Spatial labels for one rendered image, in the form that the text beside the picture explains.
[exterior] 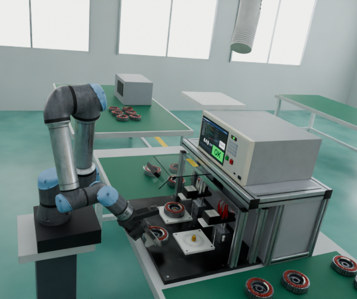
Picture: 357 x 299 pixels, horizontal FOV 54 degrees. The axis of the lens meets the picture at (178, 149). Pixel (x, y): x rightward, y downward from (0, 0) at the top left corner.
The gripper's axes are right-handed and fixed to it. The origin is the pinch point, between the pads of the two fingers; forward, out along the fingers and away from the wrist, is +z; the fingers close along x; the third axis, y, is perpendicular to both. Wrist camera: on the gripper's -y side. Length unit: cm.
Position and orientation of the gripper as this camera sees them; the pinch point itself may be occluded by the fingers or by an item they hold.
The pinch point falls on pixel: (156, 235)
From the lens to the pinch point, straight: 159.5
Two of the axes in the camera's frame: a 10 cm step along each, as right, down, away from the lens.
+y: -7.7, 6.4, -0.6
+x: 4.0, 4.0, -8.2
